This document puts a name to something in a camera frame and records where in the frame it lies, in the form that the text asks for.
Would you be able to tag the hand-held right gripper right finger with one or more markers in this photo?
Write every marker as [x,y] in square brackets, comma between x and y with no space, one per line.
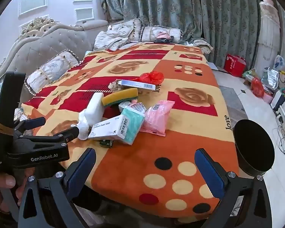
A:
[209,175]

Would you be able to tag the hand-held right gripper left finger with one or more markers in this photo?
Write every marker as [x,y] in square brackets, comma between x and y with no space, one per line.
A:
[82,171]

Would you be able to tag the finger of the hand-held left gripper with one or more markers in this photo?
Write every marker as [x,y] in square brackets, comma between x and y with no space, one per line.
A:
[61,135]
[31,123]

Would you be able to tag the black round bin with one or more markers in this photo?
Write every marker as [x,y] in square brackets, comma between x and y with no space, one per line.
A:
[254,144]

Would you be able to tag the yellow green sponge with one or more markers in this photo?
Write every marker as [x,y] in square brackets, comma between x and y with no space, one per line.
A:
[120,96]

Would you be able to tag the beige knotted cloth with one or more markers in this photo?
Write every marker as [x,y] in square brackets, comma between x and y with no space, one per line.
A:
[114,86]

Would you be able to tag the person's left hand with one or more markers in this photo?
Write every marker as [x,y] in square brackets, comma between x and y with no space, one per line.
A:
[5,182]

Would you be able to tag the white crumpled tissue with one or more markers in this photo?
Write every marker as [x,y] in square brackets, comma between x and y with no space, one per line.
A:
[83,128]

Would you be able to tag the small dark green packet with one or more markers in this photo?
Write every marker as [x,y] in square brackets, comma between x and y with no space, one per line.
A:
[106,143]

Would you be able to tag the white bottle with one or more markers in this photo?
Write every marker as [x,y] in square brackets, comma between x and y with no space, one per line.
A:
[96,109]

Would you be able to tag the white medicine box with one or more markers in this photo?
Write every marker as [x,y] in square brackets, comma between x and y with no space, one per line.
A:
[107,128]

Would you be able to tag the printed orange red blanket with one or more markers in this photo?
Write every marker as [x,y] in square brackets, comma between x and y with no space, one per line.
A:
[192,123]

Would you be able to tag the embroidered grey cushion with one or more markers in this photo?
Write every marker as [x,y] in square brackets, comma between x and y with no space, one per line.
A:
[52,66]

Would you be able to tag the teal packet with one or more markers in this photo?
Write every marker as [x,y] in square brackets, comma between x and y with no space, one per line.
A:
[133,121]

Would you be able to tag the pink packet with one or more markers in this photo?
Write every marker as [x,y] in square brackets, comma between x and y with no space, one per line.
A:
[156,118]

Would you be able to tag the pink white crinkled wrapper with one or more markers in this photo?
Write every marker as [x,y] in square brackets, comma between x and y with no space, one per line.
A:
[139,105]

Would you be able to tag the grey tufted sofa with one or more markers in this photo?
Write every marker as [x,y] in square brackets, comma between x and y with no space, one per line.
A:
[50,42]

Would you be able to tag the long white blue box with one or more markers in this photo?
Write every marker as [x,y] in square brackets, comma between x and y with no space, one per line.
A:
[137,84]

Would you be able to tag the red plastic bag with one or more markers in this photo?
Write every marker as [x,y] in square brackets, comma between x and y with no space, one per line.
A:
[257,87]
[154,77]

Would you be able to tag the white folded clothes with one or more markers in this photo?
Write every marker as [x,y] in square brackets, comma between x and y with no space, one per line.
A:
[109,40]

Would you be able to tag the red gift bag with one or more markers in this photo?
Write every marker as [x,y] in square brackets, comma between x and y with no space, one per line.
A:
[235,65]

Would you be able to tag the silver foil bag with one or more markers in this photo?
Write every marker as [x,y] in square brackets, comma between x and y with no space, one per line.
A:
[273,76]

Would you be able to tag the studded beige cushion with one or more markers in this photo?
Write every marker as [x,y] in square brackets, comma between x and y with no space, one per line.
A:
[126,27]

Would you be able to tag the white plastic bag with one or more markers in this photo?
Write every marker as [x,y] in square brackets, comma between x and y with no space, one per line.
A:
[279,61]

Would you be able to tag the ribbed beige cushion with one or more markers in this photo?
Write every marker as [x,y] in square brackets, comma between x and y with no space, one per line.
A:
[149,34]

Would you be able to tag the pink and dark clothes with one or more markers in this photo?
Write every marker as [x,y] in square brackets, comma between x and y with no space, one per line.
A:
[165,38]

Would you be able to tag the cream carved cabinet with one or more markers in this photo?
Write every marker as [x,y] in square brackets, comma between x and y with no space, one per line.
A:
[268,33]

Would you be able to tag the green patterned curtain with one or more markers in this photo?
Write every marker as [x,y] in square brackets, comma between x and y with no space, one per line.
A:
[168,4]

